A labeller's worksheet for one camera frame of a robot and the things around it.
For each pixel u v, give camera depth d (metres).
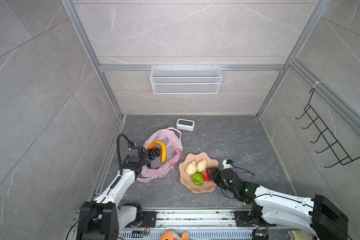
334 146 0.64
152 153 0.93
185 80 1.01
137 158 0.66
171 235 0.63
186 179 0.84
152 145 0.98
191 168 0.84
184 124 1.08
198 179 0.80
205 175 0.79
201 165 0.86
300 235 0.66
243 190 0.61
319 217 0.41
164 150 0.97
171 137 0.95
